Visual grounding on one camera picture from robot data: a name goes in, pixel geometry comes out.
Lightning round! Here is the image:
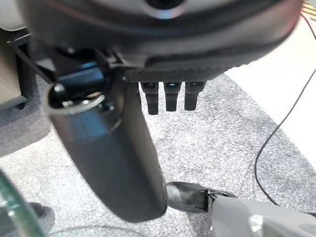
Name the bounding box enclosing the grey carpet rug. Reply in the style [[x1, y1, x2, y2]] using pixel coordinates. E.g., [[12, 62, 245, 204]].
[[0, 71, 316, 237]]

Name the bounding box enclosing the white cushion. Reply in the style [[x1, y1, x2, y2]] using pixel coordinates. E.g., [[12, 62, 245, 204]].
[[0, 0, 31, 32]]

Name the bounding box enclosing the thin black cable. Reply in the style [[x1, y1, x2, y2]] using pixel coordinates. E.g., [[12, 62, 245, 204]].
[[254, 70, 316, 205]]

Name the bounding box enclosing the silver robot leg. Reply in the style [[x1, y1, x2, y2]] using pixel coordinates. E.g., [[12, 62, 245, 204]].
[[211, 196, 316, 237]]

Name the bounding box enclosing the black metal furniture frame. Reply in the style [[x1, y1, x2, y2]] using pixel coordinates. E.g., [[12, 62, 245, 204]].
[[6, 32, 59, 111]]

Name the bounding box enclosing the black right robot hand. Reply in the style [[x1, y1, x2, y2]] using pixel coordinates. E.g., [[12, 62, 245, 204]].
[[18, 0, 304, 223]]

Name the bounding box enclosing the thin red wire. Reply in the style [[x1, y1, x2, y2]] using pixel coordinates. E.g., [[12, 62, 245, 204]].
[[301, 13, 316, 41]]

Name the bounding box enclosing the yellow black striped tape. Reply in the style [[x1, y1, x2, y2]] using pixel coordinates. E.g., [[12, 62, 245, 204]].
[[299, 1, 316, 16]]

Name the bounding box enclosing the dark robot foot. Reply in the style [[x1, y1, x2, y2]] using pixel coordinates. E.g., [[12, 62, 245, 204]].
[[29, 201, 56, 237], [166, 181, 238, 218]]

